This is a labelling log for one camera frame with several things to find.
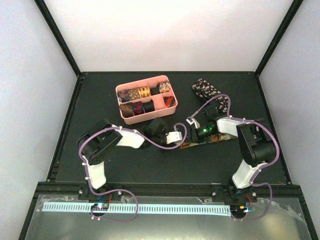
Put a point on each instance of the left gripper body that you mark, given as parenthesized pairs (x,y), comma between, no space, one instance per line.
(156,138)

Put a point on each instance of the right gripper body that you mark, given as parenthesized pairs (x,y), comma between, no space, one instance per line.
(201,135)

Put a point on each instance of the brown green patterned tie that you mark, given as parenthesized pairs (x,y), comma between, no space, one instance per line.
(210,140)

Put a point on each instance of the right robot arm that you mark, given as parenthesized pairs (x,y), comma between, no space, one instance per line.
(258,147)

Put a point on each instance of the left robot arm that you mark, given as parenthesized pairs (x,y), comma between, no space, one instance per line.
(99,141)

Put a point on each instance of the black floral tie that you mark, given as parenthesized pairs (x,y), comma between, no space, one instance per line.
(207,91)

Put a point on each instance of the red navy rolled tie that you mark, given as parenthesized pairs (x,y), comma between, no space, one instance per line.
(138,108)

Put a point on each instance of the red striped rolled tie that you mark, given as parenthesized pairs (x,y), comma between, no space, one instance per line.
(169,101)

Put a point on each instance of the pink divided organizer box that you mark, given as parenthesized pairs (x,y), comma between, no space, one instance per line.
(158,98)

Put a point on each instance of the yellow black rolled tie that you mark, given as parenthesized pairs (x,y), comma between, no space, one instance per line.
(144,92)

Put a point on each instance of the brown paisley rolled tie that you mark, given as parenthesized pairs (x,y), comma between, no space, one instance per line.
(134,94)

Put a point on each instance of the white red floral rolled tie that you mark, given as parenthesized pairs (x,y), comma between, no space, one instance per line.
(164,87)

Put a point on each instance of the blue floral rolled tie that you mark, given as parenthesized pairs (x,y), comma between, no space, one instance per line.
(123,96)

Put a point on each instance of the clear acrylic sheet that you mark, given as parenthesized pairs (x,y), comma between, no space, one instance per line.
(276,219)

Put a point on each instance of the light blue slotted strip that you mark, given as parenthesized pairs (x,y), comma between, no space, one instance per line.
(128,208)

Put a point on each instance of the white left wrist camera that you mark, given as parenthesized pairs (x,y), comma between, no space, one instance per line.
(174,137)

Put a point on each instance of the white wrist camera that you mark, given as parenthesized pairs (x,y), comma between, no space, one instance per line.
(174,137)
(193,122)

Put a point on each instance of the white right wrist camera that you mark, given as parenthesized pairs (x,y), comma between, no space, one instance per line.
(193,122)

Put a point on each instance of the black aluminium mounting rail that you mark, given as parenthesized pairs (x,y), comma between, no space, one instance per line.
(218,192)

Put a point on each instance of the right black frame post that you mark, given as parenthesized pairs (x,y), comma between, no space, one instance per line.
(281,30)

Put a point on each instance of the black frame post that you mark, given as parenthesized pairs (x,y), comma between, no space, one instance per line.
(281,30)
(44,10)

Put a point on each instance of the left black frame post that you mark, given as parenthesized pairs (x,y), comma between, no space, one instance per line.
(44,10)

